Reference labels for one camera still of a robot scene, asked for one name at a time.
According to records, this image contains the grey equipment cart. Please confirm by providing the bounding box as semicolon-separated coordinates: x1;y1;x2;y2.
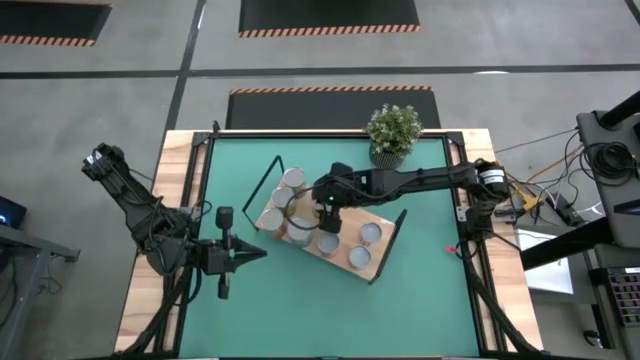
574;108;640;250

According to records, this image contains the Oranges can white label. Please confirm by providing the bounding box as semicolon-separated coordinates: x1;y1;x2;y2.
347;245;373;271

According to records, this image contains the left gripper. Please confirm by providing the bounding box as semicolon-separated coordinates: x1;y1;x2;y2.
200;205;268;301

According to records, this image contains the Cherries can blue label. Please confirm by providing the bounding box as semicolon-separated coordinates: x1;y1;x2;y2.
286;217;316;250

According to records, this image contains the green table mat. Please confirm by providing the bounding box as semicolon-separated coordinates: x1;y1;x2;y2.
178;137;482;358

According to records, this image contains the white sheet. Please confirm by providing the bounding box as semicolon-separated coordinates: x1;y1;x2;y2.
514;227;575;296

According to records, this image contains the artificial plant in ribbed pot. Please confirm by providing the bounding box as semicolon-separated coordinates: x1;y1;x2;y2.
363;103;424;171

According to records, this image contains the dark device with blue light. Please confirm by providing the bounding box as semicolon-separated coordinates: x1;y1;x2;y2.
0;195;27;230

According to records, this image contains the yellow cable connector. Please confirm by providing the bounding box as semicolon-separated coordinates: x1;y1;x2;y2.
516;185;542;214

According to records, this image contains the black metal table frame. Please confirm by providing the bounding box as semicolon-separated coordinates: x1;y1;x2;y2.
113;119;546;360

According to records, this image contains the purple label can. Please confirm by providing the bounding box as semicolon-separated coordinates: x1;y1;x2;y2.
281;166;307;194

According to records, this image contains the grey metal desk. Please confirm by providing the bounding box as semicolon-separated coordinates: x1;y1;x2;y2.
0;224;81;360

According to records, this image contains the black metal beam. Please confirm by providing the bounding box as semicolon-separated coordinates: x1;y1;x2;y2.
519;214;640;271

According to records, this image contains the olive label can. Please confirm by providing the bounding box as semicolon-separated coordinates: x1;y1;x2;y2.
270;185;296;214

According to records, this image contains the Mixed Fruit can red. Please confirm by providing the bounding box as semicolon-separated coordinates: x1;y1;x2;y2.
316;232;342;259

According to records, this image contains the coiled black cable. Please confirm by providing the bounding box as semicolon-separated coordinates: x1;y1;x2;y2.
581;141;640;188

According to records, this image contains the keyboard with coloured keys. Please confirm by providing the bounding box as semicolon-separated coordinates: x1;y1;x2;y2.
606;267;640;329

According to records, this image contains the black floor mat striped edge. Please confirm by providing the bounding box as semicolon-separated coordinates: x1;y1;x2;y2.
0;0;112;48
225;85;442;130
238;0;421;39

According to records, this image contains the orange label can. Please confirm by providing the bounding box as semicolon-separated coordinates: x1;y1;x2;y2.
258;207;286;240

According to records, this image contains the black post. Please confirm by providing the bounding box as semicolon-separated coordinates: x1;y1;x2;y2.
597;89;640;129

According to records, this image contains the green label can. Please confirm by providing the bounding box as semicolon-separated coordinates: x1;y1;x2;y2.
358;221;384;248

